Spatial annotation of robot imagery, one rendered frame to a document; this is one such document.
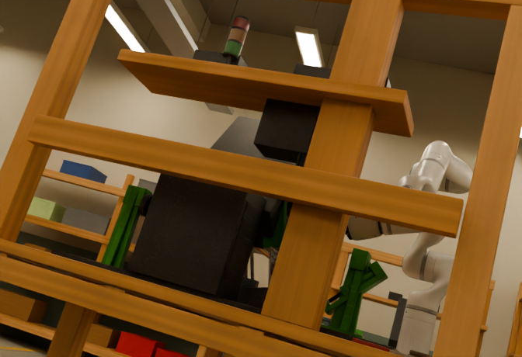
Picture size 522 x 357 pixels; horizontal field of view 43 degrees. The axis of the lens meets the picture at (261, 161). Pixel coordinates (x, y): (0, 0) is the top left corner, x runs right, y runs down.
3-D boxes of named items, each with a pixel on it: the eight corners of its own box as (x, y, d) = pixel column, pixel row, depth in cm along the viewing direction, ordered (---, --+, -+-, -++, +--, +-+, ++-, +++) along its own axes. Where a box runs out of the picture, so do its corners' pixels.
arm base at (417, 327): (384, 353, 262) (394, 306, 266) (433, 367, 258) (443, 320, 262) (385, 352, 244) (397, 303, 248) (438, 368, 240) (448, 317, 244)
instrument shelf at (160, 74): (151, 93, 229) (154, 83, 230) (411, 138, 196) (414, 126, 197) (116, 59, 207) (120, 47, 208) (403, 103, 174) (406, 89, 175)
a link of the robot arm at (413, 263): (439, 291, 255) (397, 281, 261) (445, 274, 264) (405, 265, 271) (452, 174, 234) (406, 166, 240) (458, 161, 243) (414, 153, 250)
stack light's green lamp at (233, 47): (225, 60, 208) (230, 47, 209) (240, 62, 206) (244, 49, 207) (220, 52, 203) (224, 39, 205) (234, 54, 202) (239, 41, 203)
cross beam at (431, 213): (36, 145, 210) (46, 119, 212) (456, 239, 163) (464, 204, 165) (26, 140, 205) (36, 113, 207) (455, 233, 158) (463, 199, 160)
